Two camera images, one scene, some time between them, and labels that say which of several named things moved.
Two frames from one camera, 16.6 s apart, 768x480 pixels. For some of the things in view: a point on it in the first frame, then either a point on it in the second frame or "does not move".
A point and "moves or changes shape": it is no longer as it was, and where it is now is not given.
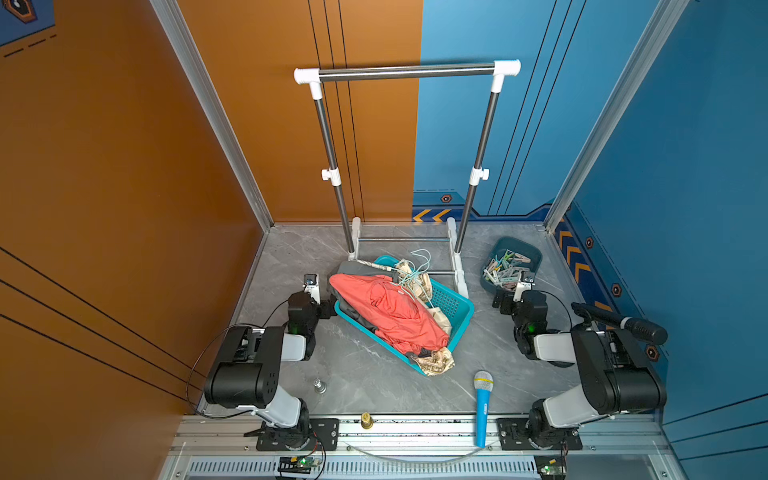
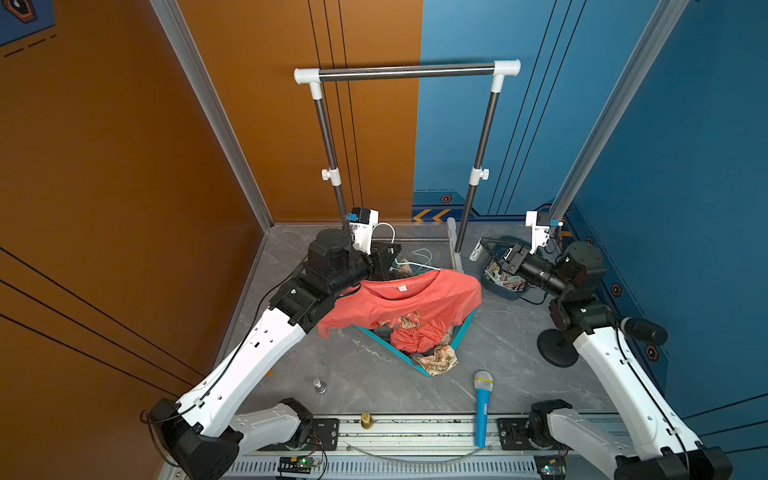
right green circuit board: x=551 y=467 does not move
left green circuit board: x=298 y=464 does not move
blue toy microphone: x=483 y=383 does not move
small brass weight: x=367 y=421 does not move
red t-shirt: x=402 y=325 moves or changes shape
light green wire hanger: x=409 y=267 → x=393 y=242
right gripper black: x=507 y=301 → x=517 y=251
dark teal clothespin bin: x=507 y=259 does not move
